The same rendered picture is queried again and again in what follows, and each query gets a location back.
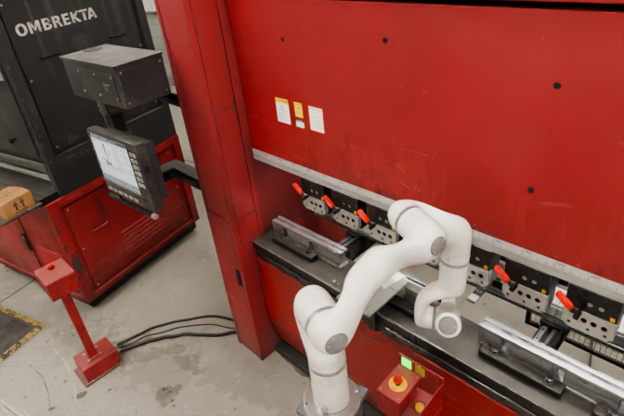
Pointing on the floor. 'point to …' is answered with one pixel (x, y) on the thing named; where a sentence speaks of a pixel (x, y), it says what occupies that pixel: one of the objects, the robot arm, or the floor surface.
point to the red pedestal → (99, 364)
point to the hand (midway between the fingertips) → (447, 304)
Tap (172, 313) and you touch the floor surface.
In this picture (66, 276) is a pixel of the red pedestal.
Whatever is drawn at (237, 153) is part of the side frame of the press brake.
